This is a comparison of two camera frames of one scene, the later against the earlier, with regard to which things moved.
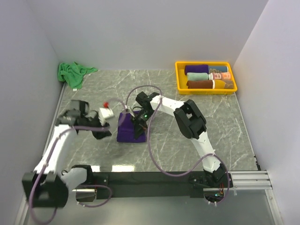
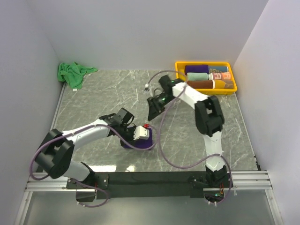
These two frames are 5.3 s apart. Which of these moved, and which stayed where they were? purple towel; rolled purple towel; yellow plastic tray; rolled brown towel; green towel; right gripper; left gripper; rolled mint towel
Moved: left gripper; purple towel; right gripper
Stayed: rolled brown towel; green towel; rolled mint towel; yellow plastic tray; rolled purple towel
